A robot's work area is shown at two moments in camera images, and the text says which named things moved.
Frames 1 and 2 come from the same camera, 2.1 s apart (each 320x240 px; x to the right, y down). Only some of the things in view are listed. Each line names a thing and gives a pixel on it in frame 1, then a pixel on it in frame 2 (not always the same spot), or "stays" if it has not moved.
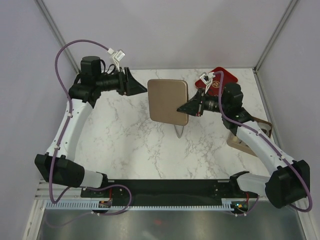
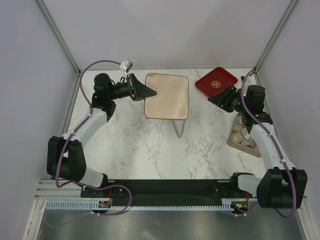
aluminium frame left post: x=57 y=32 stays
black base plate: x=212 y=190 stays
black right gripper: x=194 y=106 → x=220 y=99
